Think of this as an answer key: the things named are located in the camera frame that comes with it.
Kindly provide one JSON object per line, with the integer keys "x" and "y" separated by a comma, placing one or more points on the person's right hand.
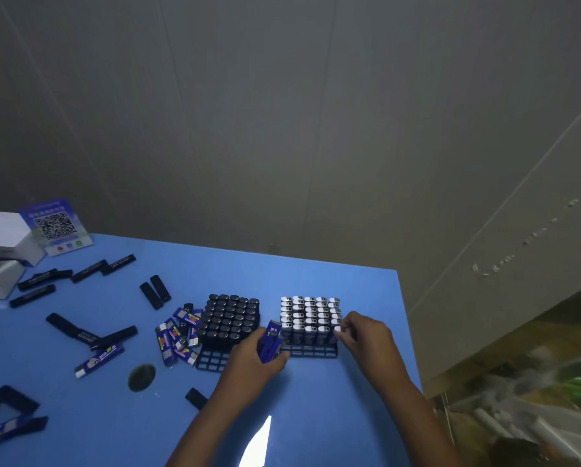
{"x": 373, "y": 350}

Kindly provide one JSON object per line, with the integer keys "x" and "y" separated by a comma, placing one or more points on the person's left hand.
{"x": 244, "y": 369}

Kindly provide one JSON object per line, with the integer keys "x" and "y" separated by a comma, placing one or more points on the blue silver-capped lighter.
{"x": 265, "y": 354}
{"x": 273, "y": 330}
{"x": 338, "y": 331}

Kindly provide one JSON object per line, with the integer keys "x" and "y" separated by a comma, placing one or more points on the black grid tray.
{"x": 310, "y": 352}
{"x": 212, "y": 360}

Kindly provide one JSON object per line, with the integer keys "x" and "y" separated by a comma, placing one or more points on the row of black lighters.
{"x": 227, "y": 318}

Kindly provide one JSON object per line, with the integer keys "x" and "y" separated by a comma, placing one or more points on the black slim lighter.
{"x": 195, "y": 398}

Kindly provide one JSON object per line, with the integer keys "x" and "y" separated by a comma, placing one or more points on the row of blue lighters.
{"x": 305, "y": 318}

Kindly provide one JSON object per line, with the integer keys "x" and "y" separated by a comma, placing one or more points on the pile of mixed lighters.
{"x": 101, "y": 358}

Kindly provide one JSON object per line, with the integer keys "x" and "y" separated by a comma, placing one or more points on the person's right forearm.
{"x": 426, "y": 428}

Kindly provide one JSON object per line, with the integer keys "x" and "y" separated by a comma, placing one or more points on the person's left forearm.
{"x": 198, "y": 432}

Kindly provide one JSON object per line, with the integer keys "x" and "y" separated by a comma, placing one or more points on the dark round disc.
{"x": 141, "y": 378}

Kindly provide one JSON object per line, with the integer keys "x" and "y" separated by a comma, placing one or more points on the crumpled clear plastic bags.
{"x": 538, "y": 418}

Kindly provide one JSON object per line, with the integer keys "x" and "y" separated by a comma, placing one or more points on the blue code sign stand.
{"x": 54, "y": 226}

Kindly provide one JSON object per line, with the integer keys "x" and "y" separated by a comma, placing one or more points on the white cardboard box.
{"x": 1, "y": 228}

